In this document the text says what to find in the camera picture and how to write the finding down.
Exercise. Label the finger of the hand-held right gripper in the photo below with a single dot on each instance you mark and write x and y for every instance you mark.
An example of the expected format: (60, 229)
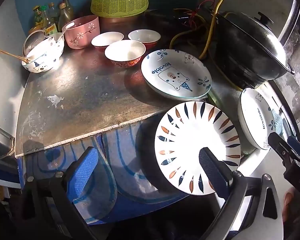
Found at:
(298, 147)
(277, 145)

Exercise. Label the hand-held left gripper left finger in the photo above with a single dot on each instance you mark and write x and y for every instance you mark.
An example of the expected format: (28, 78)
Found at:
(82, 170)

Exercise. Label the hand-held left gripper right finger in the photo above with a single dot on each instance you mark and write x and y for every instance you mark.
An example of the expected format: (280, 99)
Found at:
(212, 172)

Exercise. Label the white bear print plate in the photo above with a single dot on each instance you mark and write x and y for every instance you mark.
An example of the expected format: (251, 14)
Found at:
(252, 115)
(175, 75)

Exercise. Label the white leaf pattern plate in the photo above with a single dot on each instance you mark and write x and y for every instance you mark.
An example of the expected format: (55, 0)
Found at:
(190, 135)

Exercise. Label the red patterned bowl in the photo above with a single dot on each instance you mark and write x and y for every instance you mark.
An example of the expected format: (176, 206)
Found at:
(143, 36)
(106, 40)
(125, 52)

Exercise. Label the person's right hand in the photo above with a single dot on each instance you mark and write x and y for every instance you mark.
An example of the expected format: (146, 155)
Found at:
(288, 202)

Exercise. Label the black wok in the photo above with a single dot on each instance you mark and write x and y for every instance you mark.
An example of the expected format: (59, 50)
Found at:
(235, 62)

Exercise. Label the steel wok lid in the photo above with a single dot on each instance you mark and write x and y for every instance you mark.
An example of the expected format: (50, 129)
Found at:
(265, 37)

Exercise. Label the plain white bowl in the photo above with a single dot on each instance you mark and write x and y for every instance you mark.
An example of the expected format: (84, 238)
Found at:
(42, 48)

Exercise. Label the pink floral bowl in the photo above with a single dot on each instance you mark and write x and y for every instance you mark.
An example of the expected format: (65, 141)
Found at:
(85, 35)

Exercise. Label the white ceramic spoon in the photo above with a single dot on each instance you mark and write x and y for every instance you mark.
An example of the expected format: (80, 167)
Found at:
(67, 26)

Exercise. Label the yellow tin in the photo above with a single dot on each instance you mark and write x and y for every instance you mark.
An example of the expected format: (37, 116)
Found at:
(36, 28)

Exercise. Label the yellow label sauce bottle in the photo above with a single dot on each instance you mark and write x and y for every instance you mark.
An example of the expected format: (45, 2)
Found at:
(49, 25)

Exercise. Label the copper metal pot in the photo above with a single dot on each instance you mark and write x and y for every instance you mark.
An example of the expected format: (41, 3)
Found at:
(120, 22)

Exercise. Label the green label bottle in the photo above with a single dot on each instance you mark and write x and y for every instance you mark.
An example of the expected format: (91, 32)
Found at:
(38, 17)

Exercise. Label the dark cap glass bottle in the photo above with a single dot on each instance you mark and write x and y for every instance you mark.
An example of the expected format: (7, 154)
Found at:
(68, 6)

